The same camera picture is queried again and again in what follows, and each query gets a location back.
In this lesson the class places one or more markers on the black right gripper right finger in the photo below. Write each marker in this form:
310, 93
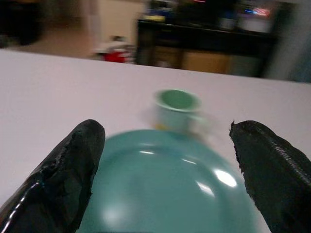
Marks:
274, 170

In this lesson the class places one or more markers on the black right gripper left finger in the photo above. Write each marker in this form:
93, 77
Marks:
60, 174

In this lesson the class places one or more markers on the teal green plate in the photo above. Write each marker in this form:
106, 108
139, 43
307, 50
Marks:
165, 184

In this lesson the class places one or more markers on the pale green mug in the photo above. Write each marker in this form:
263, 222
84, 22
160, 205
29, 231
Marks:
178, 109

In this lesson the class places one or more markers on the brown cardboard box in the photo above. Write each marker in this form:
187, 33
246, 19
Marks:
205, 62

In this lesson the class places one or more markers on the red container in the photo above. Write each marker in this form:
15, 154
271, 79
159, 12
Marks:
115, 56

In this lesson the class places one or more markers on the black shelf unit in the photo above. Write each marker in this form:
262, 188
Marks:
206, 41

